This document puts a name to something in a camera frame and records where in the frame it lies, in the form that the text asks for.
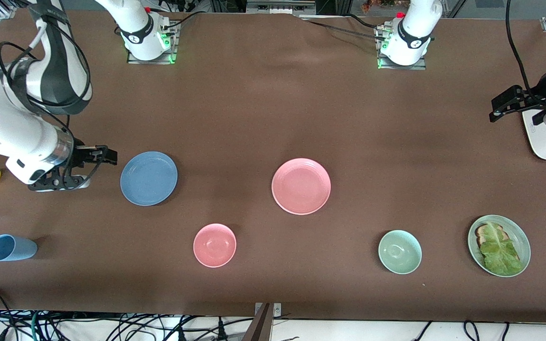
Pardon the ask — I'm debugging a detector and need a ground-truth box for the blue plate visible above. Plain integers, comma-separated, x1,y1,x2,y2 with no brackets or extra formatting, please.
120,151,178,206

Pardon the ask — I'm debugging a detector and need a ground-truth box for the pink plate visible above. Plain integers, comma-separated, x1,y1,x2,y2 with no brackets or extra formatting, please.
271,158,332,216

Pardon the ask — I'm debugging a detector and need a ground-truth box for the blue cup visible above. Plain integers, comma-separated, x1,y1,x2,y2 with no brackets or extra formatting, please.
0,234,37,262

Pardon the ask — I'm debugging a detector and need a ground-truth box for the toast slice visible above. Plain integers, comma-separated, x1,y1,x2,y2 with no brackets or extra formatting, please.
475,224,510,247

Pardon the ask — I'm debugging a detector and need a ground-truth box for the green plate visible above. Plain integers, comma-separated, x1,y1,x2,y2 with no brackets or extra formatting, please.
467,215,531,278

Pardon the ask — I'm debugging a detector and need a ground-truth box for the pink bowl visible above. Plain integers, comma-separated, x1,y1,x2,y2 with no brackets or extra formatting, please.
193,223,237,268

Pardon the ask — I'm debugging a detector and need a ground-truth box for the green lettuce leaf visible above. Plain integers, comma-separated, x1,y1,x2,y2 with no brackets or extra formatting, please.
479,223,524,276

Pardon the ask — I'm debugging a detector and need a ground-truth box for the brown table cloth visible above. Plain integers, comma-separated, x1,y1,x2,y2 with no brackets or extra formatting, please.
0,9,546,325

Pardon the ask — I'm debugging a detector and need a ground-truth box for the green bowl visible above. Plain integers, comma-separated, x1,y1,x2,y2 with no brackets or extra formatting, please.
378,230,422,275

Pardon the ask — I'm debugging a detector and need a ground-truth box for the grey metal fixture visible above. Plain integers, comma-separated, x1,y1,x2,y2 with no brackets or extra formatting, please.
246,0,316,17

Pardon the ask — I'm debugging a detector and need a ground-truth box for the dark metal bar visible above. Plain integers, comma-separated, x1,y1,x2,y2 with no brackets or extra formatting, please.
242,303,273,341

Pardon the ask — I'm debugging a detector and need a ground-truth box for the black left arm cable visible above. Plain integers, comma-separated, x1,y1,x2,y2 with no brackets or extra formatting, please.
505,0,532,93

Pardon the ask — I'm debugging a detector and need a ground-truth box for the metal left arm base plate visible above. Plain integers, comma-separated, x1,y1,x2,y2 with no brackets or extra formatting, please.
377,26,428,71

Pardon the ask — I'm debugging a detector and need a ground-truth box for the black right base cable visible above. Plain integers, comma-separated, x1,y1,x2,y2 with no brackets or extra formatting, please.
159,10,202,31

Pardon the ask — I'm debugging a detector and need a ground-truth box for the black base cable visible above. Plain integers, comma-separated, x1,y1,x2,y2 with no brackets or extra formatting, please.
159,10,202,31
301,14,387,39

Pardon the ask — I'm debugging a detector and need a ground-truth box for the black left base cable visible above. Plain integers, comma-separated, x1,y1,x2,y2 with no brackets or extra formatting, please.
301,14,387,39

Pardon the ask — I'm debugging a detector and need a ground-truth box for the small metal edge bracket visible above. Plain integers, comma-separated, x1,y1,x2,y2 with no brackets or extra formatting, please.
254,302,282,317

